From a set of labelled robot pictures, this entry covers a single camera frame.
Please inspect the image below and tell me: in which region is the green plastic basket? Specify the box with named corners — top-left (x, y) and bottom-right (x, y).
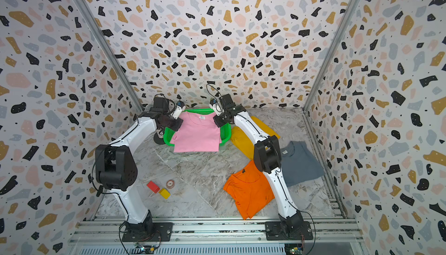
top-left (163, 109), bottom-right (232, 153)

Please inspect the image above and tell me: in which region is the yellow t-shirt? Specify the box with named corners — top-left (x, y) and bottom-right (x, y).
top-left (229, 115), bottom-right (281, 160)

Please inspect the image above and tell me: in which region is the pink t-shirt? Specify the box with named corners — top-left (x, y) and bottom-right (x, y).
top-left (170, 112), bottom-right (221, 153)

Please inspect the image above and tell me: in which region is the orange t-shirt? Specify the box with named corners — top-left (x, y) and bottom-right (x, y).
top-left (224, 161), bottom-right (275, 220)

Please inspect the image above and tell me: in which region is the grey t-shirt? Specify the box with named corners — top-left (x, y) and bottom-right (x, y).
top-left (281, 141), bottom-right (324, 187)

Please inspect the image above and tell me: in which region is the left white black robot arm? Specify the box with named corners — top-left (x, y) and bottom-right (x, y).
top-left (94, 94), bottom-right (185, 239)

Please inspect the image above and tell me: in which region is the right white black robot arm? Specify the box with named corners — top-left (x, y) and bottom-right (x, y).
top-left (209, 94), bottom-right (311, 239)

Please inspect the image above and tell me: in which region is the sprinkle-filled clear bottle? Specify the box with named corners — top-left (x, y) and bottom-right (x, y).
top-left (153, 131), bottom-right (166, 145)

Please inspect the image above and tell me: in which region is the small round tape roll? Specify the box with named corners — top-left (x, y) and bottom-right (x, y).
top-left (166, 179), bottom-right (175, 189)

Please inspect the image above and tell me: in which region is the red block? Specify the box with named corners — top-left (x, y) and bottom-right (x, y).
top-left (146, 181), bottom-right (160, 193)

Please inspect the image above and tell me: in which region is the yellow block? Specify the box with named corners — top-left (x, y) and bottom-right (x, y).
top-left (159, 188), bottom-right (171, 199)

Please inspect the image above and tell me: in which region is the left circuit board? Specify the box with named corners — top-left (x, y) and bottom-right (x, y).
top-left (135, 243), bottom-right (158, 255)

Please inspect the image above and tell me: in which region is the circuit board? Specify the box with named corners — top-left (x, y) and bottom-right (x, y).
top-left (285, 243), bottom-right (304, 255)
top-left (135, 243), bottom-right (158, 255)

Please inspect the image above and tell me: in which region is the right circuit board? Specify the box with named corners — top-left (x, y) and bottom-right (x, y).
top-left (285, 243), bottom-right (304, 255)

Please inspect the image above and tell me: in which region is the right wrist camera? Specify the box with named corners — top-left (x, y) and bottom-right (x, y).
top-left (209, 98), bottom-right (223, 116)

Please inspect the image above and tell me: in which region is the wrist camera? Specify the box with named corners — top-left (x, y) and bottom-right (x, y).
top-left (172, 100), bottom-right (185, 119)
top-left (209, 98), bottom-right (223, 116)

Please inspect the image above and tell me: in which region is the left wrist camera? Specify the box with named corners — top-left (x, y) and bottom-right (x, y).
top-left (172, 100), bottom-right (185, 119)

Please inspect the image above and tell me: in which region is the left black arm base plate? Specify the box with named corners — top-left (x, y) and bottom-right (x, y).
top-left (121, 222), bottom-right (173, 242)

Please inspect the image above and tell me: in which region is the aluminium rail frame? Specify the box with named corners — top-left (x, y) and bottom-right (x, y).
top-left (68, 217), bottom-right (368, 255)

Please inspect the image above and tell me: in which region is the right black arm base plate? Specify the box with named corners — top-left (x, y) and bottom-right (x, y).
top-left (265, 221), bottom-right (314, 241)

